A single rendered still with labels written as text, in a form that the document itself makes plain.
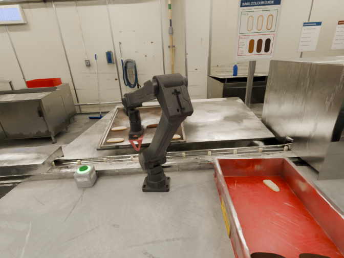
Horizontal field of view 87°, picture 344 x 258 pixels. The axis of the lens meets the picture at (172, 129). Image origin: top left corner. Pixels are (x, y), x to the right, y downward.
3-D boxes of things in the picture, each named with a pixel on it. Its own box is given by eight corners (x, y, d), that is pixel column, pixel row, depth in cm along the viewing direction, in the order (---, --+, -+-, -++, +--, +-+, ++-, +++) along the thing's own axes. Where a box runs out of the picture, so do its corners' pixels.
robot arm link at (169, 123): (170, 112, 42) (204, 105, 46) (149, 71, 47) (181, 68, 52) (143, 173, 78) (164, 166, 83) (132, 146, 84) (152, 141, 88)
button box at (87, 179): (77, 194, 84) (70, 175, 80) (84, 183, 91) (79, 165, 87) (95, 193, 84) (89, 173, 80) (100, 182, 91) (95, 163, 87)
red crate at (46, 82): (27, 88, 354) (25, 81, 349) (38, 85, 387) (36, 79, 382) (54, 86, 359) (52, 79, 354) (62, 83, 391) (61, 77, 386)
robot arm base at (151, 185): (142, 191, 79) (169, 192, 78) (139, 176, 76) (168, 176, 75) (145, 179, 87) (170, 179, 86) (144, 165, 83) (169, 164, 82)
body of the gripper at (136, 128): (128, 137, 87) (126, 123, 84) (131, 129, 96) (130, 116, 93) (142, 136, 87) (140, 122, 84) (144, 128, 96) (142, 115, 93)
